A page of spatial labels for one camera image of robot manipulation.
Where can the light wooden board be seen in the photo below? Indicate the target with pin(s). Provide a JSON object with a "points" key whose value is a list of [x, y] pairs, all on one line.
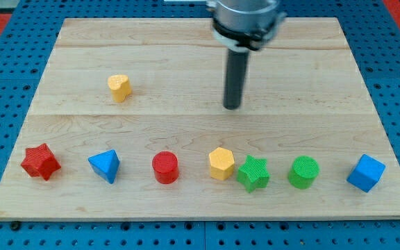
{"points": [[304, 96]]}

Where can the blue triangle block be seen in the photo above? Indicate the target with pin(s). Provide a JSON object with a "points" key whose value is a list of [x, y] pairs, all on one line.
{"points": [[105, 165]]}

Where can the yellow hexagon block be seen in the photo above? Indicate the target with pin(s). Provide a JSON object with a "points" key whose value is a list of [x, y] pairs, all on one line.
{"points": [[221, 163]]}

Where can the blue cube block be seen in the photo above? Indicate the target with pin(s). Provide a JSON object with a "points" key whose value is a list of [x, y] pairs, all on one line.
{"points": [[367, 173]]}

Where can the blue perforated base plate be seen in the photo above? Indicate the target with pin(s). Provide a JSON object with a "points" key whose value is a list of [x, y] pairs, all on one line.
{"points": [[26, 43]]}

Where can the green star block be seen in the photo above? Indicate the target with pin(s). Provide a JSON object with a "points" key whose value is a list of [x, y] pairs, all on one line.
{"points": [[253, 173]]}

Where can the red star block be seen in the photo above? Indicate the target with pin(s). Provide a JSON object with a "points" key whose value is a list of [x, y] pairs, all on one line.
{"points": [[40, 162]]}

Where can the yellow heart block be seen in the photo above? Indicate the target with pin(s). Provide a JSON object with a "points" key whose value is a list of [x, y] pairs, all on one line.
{"points": [[120, 87]]}

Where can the green cylinder block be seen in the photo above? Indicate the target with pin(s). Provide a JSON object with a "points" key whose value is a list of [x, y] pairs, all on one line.
{"points": [[303, 172]]}

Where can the red cylinder block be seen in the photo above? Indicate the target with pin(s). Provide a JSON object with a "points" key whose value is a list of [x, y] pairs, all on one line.
{"points": [[165, 167]]}

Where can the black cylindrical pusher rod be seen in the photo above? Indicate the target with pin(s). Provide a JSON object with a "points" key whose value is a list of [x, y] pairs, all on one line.
{"points": [[236, 68]]}

